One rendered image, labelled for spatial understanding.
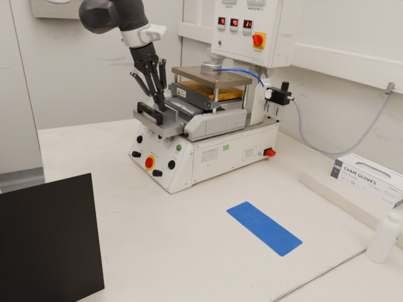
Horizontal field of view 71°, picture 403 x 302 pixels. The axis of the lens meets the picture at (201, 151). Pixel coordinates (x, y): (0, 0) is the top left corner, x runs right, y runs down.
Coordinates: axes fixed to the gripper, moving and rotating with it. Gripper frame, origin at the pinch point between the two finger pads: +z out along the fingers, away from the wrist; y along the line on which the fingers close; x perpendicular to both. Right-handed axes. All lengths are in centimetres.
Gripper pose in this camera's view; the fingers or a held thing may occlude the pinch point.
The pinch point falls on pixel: (160, 102)
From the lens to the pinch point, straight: 101.4
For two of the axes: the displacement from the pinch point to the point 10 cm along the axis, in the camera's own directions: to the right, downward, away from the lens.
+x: 6.0, 4.0, -6.9
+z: 2.1, 7.6, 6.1
